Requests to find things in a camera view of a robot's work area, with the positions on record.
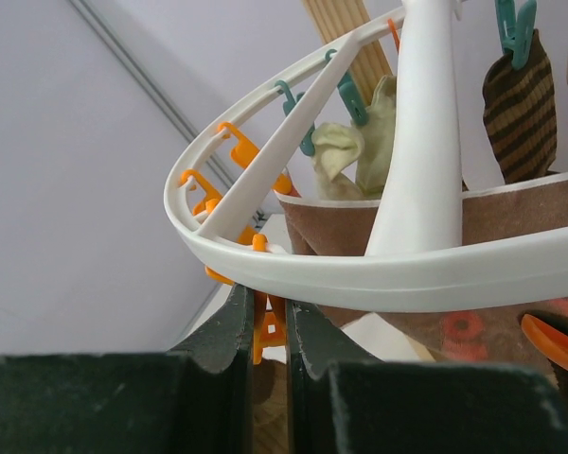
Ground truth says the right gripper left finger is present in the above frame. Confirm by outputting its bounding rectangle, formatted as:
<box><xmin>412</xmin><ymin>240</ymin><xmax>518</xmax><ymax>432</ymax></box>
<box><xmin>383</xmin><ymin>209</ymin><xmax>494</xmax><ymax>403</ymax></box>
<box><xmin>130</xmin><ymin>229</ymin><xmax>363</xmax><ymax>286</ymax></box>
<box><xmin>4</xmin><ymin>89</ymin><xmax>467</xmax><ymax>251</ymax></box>
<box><xmin>0</xmin><ymin>286</ymin><xmax>254</xmax><ymax>453</ymax></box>

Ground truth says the brown printed cloth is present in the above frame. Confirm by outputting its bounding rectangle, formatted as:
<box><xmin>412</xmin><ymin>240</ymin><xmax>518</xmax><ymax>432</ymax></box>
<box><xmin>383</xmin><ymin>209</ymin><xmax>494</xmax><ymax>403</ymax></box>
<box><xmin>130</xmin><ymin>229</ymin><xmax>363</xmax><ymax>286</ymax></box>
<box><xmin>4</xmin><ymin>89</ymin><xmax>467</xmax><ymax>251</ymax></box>
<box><xmin>276</xmin><ymin>169</ymin><xmax>568</xmax><ymax>370</ymax></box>

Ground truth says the striped brown sock right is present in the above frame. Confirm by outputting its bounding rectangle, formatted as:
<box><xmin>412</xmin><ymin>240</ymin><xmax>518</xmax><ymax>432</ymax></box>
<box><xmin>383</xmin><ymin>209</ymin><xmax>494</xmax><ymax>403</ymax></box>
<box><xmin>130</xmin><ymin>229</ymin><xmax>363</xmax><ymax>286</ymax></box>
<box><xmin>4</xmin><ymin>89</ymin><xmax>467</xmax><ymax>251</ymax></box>
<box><xmin>482</xmin><ymin>30</ymin><xmax>558</xmax><ymax>184</ymax></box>

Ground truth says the orange clip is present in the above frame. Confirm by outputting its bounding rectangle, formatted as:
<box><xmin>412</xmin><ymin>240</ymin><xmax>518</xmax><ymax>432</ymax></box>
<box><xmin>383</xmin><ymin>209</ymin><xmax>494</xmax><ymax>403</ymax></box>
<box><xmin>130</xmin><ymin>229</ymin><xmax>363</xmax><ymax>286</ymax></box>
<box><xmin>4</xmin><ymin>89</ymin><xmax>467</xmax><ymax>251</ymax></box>
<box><xmin>521</xmin><ymin>314</ymin><xmax>568</xmax><ymax>372</ymax></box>

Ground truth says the cream sock on hanger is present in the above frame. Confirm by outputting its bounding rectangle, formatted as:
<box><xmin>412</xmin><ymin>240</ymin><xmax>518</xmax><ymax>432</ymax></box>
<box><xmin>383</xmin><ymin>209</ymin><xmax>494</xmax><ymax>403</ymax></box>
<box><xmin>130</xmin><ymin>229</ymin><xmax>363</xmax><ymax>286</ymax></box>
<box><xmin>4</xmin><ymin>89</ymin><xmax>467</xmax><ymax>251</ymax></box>
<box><xmin>311</xmin><ymin>76</ymin><xmax>397</xmax><ymax>201</ymax></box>

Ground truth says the yellow clip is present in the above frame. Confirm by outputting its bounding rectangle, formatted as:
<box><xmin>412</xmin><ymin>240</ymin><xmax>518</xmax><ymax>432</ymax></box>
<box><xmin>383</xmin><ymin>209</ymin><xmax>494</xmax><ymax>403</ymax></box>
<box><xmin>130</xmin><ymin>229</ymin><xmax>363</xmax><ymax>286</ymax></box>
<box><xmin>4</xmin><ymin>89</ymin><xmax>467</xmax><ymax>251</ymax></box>
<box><xmin>204</xmin><ymin>266</ymin><xmax>235</xmax><ymax>286</ymax></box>
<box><xmin>251</xmin><ymin>234</ymin><xmax>289</xmax><ymax>365</ymax></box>

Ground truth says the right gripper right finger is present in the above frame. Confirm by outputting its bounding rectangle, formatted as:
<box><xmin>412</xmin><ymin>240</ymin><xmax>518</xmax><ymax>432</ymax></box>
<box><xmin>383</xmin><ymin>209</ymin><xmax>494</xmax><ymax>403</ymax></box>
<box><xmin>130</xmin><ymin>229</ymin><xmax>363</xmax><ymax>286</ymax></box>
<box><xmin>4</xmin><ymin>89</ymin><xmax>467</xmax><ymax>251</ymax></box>
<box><xmin>287</xmin><ymin>302</ymin><xmax>568</xmax><ymax>453</ymax></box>

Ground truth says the wooden hanging rack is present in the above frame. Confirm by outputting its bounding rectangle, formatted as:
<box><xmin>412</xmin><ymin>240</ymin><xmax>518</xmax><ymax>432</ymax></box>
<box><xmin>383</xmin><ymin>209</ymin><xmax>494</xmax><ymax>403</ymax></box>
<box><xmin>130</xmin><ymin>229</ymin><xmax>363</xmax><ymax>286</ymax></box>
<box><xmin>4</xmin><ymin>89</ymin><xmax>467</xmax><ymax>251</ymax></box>
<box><xmin>301</xmin><ymin>0</ymin><xmax>394</xmax><ymax>110</ymax></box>

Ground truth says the white round clip hanger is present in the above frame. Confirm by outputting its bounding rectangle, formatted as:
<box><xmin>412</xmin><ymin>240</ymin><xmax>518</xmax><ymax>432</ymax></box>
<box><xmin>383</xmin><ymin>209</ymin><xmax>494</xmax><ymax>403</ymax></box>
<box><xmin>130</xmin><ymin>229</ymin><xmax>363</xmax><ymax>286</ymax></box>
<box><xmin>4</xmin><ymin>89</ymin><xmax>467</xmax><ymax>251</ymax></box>
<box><xmin>163</xmin><ymin>0</ymin><xmax>568</xmax><ymax>314</ymax></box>

